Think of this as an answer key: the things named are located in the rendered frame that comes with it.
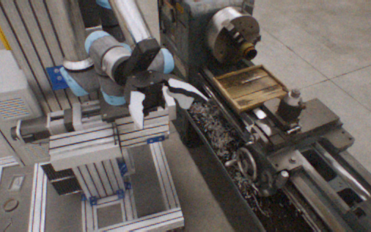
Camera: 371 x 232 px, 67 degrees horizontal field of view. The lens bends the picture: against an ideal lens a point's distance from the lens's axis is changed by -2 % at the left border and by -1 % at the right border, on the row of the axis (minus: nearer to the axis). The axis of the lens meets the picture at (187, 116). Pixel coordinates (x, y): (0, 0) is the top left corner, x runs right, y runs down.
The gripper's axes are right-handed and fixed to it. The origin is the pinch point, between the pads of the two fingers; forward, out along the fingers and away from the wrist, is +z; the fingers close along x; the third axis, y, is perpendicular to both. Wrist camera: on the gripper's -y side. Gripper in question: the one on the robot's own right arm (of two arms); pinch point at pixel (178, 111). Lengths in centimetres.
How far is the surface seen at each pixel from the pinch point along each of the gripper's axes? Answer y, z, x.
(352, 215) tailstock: 59, 31, -68
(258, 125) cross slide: 53, -21, -69
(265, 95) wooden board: 57, -38, -96
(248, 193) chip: 95, -11, -66
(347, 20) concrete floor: 102, -135, -422
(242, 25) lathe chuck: 27, -68, -98
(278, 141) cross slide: 53, -9, -68
